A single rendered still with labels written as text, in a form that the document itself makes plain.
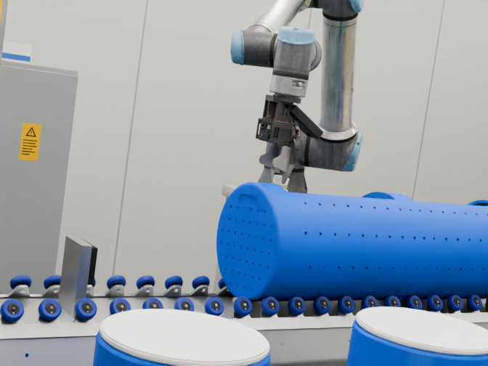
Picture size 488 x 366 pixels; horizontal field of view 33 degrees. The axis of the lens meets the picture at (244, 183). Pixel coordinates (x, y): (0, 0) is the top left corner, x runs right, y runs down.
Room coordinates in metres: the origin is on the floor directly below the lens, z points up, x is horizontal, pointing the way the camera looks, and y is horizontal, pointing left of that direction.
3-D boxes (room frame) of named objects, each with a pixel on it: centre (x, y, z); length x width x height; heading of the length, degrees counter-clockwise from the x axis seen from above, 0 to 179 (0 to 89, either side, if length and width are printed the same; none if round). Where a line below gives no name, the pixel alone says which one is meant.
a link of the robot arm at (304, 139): (3.02, -0.15, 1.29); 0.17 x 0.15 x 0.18; 77
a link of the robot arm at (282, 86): (2.03, -0.08, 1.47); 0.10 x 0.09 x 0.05; 32
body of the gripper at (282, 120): (2.03, -0.07, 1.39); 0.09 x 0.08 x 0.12; 122
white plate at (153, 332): (1.31, 0.06, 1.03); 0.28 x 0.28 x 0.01
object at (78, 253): (1.73, 0.32, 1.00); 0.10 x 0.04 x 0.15; 32
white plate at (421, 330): (1.58, -0.39, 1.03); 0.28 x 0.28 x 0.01
